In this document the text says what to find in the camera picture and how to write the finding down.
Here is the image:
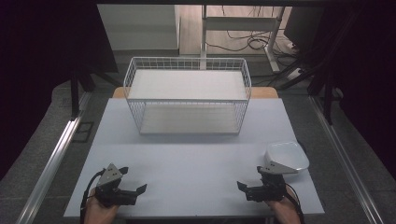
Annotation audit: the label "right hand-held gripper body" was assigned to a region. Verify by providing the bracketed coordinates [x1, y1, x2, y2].
[245, 160, 299, 203]

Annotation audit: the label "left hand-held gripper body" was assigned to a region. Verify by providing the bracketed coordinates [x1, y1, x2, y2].
[93, 162, 139, 208]

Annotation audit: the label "white square bowl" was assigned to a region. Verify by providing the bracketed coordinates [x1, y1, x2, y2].
[263, 141, 311, 175]

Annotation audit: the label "white wire basket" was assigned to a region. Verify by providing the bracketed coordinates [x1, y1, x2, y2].
[122, 56, 253, 136]

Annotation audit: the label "person's right hand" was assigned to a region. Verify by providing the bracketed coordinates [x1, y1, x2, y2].
[264, 186, 303, 224]

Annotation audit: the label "person's left hand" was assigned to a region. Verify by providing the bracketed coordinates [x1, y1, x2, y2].
[83, 188, 121, 224]

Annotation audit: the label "wooden table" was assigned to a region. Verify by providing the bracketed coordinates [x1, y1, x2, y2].
[111, 86, 280, 100]

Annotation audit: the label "black stand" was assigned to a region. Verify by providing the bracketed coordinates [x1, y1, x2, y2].
[69, 69, 123, 121]
[306, 60, 344, 126]

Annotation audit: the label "white power strip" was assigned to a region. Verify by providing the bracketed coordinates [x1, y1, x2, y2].
[285, 67, 304, 81]

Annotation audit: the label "dark curtain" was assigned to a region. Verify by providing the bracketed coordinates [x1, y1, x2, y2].
[311, 0, 396, 181]
[0, 0, 120, 182]

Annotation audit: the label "white cabinet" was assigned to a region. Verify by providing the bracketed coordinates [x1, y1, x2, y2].
[96, 4, 182, 51]

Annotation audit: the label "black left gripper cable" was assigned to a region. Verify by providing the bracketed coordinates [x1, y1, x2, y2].
[79, 168, 106, 224]

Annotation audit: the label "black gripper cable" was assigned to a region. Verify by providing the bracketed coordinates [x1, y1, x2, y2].
[79, 168, 106, 224]
[284, 182, 305, 224]

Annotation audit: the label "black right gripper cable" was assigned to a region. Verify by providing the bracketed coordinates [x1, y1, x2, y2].
[284, 182, 305, 224]

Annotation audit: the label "aluminium rail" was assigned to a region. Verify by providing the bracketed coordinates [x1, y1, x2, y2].
[14, 91, 93, 224]
[307, 93, 387, 224]

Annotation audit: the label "black floor cables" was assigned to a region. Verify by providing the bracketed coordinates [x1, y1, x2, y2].
[205, 5, 301, 58]

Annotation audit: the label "white desk frame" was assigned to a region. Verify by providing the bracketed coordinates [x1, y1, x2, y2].
[199, 4, 286, 75]

